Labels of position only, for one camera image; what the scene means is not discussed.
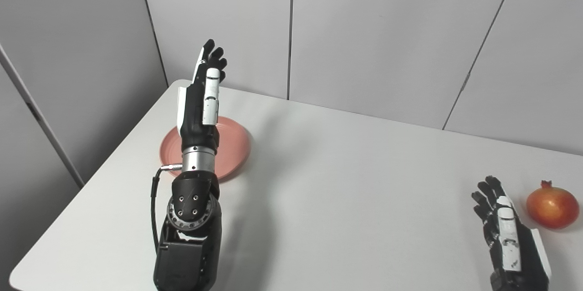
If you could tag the red yellow pomegranate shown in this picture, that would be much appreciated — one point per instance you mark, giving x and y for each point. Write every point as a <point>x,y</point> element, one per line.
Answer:
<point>552,207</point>

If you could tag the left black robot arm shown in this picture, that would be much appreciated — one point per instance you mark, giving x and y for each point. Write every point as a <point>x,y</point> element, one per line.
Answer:
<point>189,227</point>

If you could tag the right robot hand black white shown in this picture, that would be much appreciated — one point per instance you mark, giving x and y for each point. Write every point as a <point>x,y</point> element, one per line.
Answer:
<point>510,241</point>

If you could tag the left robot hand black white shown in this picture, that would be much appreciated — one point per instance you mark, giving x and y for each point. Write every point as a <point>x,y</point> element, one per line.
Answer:
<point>200,109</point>

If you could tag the pink round plate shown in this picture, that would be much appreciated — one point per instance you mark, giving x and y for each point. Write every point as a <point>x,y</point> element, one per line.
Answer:
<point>232,145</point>

